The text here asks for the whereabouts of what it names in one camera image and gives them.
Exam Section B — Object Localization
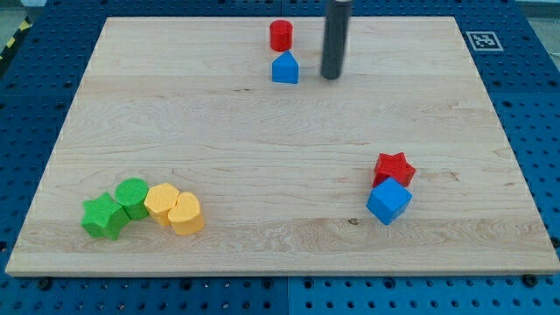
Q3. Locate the white fiducial marker tag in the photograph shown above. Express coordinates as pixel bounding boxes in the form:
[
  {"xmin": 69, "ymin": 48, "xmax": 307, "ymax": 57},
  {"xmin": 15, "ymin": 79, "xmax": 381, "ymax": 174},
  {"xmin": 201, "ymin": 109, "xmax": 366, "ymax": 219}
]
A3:
[{"xmin": 465, "ymin": 31, "xmax": 503, "ymax": 52}]

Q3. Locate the blue house-shaped block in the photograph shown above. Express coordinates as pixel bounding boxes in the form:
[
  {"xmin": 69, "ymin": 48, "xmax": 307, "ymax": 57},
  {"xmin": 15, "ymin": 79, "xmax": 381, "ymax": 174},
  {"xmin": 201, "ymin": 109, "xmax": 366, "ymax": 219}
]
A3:
[{"xmin": 271, "ymin": 51, "xmax": 299, "ymax": 84}]

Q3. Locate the light wooden board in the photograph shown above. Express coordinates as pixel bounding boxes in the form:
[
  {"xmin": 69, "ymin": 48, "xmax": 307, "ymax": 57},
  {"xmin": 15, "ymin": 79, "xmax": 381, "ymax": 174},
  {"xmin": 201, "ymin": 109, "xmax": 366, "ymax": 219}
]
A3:
[{"xmin": 6, "ymin": 17, "xmax": 559, "ymax": 277}]

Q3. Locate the red cylinder block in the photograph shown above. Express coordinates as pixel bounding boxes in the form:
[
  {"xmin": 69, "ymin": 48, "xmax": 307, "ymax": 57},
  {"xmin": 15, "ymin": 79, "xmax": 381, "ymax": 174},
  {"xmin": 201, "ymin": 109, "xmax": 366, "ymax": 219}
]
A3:
[{"xmin": 269, "ymin": 19, "xmax": 293, "ymax": 52}]

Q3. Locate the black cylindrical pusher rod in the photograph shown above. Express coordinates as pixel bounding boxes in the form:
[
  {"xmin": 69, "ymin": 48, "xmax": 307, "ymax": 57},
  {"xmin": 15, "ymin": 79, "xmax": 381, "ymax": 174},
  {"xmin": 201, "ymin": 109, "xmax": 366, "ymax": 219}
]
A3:
[{"xmin": 320, "ymin": 0, "xmax": 354, "ymax": 80}]

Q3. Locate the blue cube block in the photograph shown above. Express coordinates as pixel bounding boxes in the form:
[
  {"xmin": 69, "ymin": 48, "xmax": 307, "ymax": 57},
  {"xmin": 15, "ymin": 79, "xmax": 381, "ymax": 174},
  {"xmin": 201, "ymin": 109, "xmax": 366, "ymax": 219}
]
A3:
[{"xmin": 366, "ymin": 178, "xmax": 412, "ymax": 225}]

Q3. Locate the yellow hexagon block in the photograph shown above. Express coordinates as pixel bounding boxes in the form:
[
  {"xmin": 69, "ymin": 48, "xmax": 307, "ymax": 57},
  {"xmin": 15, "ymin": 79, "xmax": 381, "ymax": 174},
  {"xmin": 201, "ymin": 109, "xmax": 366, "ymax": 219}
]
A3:
[{"xmin": 144, "ymin": 183, "xmax": 179, "ymax": 226}]

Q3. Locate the green cylinder block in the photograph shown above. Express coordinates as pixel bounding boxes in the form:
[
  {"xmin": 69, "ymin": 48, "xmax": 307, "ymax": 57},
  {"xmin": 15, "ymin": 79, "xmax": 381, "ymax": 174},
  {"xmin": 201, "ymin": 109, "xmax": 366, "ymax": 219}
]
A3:
[{"xmin": 115, "ymin": 178, "xmax": 149, "ymax": 221}]

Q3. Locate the green star block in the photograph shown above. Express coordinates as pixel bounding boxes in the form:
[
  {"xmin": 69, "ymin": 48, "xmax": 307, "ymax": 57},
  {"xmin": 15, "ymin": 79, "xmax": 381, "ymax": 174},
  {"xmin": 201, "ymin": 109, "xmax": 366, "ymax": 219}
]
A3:
[{"xmin": 80, "ymin": 192, "xmax": 130, "ymax": 241}]

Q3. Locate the yellow heart block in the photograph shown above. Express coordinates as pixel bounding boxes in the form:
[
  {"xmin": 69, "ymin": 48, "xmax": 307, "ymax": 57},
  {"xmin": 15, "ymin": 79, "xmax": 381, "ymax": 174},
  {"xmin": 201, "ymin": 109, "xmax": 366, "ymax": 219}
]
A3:
[{"xmin": 168, "ymin": 192, "xmax": 206, "ymax": 235}]

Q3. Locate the red star block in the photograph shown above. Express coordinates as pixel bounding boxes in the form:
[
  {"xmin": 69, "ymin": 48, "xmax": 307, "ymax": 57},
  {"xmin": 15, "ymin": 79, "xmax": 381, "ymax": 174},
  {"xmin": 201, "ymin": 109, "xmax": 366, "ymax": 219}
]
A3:
[{"xmin": 372, "ymin": 152, "xmax": 416, "ymax": 187}]

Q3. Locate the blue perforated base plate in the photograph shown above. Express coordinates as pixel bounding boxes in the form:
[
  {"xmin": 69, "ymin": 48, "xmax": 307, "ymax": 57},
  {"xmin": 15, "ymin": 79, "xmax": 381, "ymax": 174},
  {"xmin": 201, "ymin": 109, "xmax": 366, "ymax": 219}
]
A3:
[{"xmin": 1, "ymin": 0, "xmax": 559, "ymax": 314}]

